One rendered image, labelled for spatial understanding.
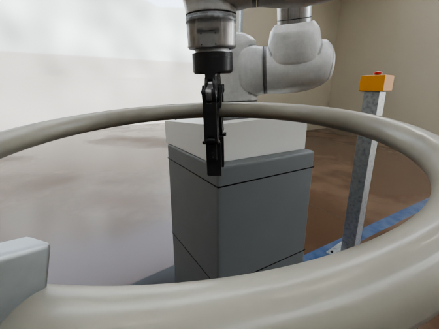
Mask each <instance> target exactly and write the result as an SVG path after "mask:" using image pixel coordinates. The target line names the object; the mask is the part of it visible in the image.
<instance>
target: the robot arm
mask: <svg viewBox="0 0 439 329"><path fill-rule="evenodd" d="M182 1H183V4H184V8H185V12H186V27H187V43H188V48H189V50H193V51H195V53H192V60H193V73H194V74H204V76H205V78H204V85H202V89H201V95H202V100H203V122H204V141H203V144H206V166H207V176H221V175H222V167H224V166H225V161H224V136H226V133H224V132H223V131H224V126H223V121H227V120H233V119H246V118H243V117H220V108H221V107H222V102H257V96H258V95H263V94H285V93H297V92H302V91H307V90H310V89H313V88H315V87H318V86H320V85H322V84H324V83H325V82H326V81H327V80H329V79H330V78H331V76H332V74H333V70H334V64H335V57H336V56H335V50H334V48H333V46H332V44H331V43H330V42H329V41H328V40H327V39H321V32H320V27H319V26H318V24H317V23H316V22H315V20H311V19H312V6H313V5H318V4H322V3H326V2H328V1H332V0H257V7H265V8H277V15H278V25H275V26H274V28H273V29H272V31H271V32H270V37H269V41H268V46H258V45H256V40H255V39H254V38H253V37H252V36H251V35H247V34H246V33H237V32H236V12H237V11H240V10H244V9H247V8H256V0H182Z"/></svg>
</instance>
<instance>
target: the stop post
mask: <svg viewBox="0 0 439 329"><path fill-rule="evenodd" d="M394 77H395V76H393V75H386V74H375V75H366V76H361V79H360V84H359V91H364V95H363V103H362V108H361V112H363V113H367V114H373V115H377V116H382V113H383V106H384V102H385V94H386V91H392V88H393V82H394ZM377 143H378V142H377V141H374V140H371V139H369V138H366V137H363V136H360V135H357V143H356V148H355V157H354V162H353V170H352V175H351V183H350V191H349V196H348V205H347V210H346V218H345V223H344V231H343V236H342V241H341V242H340V243H338V244H337V245H335V246H334V247H332V248H331V249H329V250H328V251H327V252H326V253H327V254H329V255H331V254H333V253H337V252H339V251H343V250H345V249H349V248H350V247H354V246H356V245H359V244H360V243H361V235H362V231H363V223H364V220H365V212H366V205H367V200H368V194H369V189H370V182H371V177H372V171H373V166H374V159H375V154H376V148H377Z"/></svg>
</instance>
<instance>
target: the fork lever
mask: <svg viewBox="0 0 439 329"><path fill-rule="evenodd" d="M49 258H50V245H49V243H48V242H44V241H41V240H37V239H34V238H30V237H24V238H18V239H15V240H10V241H6V242H1V243H0V324H1V323H2V322H3V321H4V320H5V318H6V317H7V316H8V315H9V314H10V312H11V311H13V310H14V309H15V308H16V307H18V306H19V305H20V304H21V303H22V302H23V301H24V300H26V299H27V298H29V297H30V296H32V295H33V294H35V293H36V292H38V291H40V290H42V289H44V288H46V287H47V280H48V266H49Z"/></svg>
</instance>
